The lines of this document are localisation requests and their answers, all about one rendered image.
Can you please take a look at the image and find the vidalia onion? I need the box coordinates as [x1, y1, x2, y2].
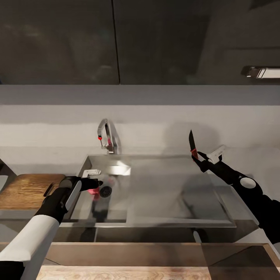
[88, 186, 100, 195]

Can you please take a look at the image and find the parer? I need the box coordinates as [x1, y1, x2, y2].
[189, 130, 199, 159]

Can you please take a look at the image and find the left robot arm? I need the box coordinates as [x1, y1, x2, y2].
[0, 169, 103, 280]

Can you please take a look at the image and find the cutting board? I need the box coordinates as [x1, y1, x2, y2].
[0, 174, 66, 210]

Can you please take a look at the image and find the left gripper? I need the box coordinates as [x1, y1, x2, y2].
[83, 178, 103, 191]

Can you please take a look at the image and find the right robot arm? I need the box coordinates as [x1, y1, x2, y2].
[191, 145, 280, 254]

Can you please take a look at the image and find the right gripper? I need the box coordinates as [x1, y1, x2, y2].
[191, 151, 229, 177]

